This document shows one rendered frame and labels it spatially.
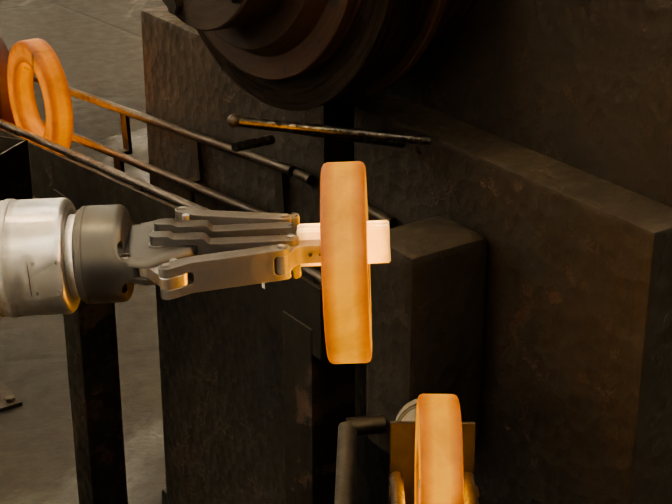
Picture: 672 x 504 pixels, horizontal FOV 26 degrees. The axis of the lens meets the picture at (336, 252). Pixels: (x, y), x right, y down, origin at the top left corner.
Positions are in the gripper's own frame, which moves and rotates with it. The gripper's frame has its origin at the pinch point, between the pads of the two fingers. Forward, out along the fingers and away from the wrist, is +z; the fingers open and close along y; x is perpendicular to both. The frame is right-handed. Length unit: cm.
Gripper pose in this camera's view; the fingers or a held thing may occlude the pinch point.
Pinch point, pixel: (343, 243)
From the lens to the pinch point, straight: 110.7
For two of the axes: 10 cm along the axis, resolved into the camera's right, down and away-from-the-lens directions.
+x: -0.5, -9.2, -3.9
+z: 10.0, -0.5, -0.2
